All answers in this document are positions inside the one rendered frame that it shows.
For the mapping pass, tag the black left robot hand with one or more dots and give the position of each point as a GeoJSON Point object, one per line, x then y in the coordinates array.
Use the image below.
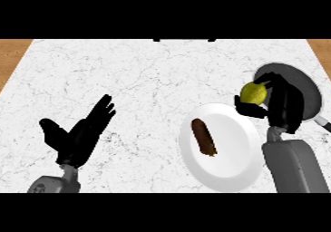
{"type": "Point", "coordinates": [81, 136]}

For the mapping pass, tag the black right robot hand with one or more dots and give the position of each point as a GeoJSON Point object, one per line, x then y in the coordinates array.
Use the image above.
{"type": "Point", "coordinates": [285, 105]}

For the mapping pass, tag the yellow-green pear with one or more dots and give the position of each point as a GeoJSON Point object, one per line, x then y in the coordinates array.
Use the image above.
{"type": "Point", "coordinates": [254, 93]}

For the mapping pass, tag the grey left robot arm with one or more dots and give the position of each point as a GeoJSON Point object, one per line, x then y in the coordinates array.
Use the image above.
{"type": "Point", "coordinates": [56, 182]}

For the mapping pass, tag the dark grey frying pan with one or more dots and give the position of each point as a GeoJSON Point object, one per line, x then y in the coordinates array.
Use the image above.
{"type": "Point", "coordinates": [311, 96]}

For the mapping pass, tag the white round plate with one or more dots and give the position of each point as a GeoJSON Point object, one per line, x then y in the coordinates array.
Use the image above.
{"type": "Point", "coordinates": [226, 151]}

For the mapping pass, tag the brown sausage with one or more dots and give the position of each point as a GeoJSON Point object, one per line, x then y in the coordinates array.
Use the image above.
{"type": "Point", "coordinates": [204, 137]}

